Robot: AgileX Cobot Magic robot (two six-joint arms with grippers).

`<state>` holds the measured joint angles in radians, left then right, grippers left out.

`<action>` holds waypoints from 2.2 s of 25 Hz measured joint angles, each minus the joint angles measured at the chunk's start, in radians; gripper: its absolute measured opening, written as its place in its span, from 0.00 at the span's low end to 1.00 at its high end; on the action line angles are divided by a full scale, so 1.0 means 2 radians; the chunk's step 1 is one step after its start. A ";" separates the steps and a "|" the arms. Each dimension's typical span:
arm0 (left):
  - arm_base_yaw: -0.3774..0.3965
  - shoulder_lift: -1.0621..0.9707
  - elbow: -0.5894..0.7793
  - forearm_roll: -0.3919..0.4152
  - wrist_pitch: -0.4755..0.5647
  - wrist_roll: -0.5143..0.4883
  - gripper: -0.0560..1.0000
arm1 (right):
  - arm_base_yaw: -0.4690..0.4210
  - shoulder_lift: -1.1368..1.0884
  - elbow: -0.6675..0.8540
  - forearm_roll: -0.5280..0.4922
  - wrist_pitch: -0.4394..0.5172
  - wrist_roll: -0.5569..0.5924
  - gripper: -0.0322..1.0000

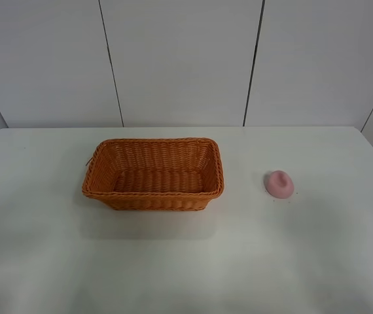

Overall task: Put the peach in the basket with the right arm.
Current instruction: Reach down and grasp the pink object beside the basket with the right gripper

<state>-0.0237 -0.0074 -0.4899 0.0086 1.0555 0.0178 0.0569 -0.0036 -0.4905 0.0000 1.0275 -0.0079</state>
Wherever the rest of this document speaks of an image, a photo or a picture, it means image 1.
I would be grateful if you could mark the orange woven wicker basket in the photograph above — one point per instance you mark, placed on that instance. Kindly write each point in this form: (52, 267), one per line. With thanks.
(182, 174)

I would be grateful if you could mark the pink peach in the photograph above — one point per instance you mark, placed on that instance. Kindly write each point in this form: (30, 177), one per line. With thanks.
(279, 184)

